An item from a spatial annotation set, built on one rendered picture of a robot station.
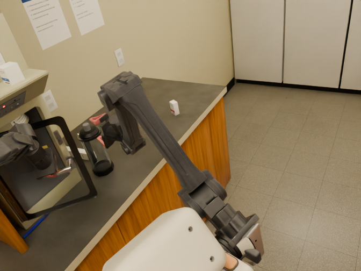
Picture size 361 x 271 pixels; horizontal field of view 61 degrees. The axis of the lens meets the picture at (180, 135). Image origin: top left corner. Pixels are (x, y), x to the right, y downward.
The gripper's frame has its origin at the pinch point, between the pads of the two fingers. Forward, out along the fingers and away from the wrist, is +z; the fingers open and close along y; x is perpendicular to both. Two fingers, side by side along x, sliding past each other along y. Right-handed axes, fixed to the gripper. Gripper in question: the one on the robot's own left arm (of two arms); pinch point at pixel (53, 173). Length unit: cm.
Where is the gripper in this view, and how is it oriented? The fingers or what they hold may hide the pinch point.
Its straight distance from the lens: 119.3
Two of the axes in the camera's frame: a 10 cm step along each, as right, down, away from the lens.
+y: 3.4, 8.0, -4.9
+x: 9.4, -3.0, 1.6
